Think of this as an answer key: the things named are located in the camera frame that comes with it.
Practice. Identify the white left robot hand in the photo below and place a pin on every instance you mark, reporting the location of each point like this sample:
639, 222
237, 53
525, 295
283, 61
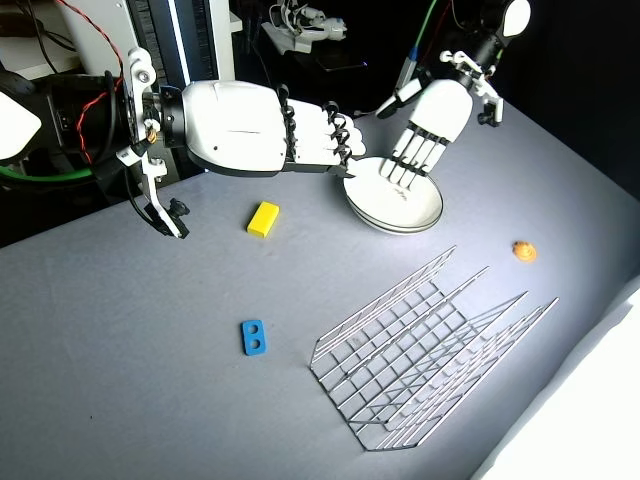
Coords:
442, 112

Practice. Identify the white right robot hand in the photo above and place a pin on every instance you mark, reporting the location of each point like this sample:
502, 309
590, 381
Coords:
235, 125

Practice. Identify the white plate with dark rim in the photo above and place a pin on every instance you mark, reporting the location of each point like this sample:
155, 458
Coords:
400, 231
415, 205

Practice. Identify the white robot torso column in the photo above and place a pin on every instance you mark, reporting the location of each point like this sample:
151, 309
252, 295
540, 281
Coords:
220, 40

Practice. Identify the yellow rectangular block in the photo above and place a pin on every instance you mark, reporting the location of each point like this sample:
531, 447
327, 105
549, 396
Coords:
262, 219

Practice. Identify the spare white robot hand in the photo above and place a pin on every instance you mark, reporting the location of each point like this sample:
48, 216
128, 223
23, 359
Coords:
310, 30

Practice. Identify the small orange spiral toy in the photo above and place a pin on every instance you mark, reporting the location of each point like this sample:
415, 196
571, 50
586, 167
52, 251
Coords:
525, 251

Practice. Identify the blue block with two holes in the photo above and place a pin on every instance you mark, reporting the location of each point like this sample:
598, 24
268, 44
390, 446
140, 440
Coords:
254, 338

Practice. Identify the white background desk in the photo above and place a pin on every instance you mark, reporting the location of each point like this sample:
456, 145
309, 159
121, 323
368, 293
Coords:
30, 57

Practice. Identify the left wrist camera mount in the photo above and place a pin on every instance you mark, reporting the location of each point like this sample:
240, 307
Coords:
492, 102

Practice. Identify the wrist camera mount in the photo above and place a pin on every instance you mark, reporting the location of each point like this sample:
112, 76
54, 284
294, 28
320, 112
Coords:
140, 70
492, 102

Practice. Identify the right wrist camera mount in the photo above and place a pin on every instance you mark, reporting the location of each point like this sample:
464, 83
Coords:
140, 70

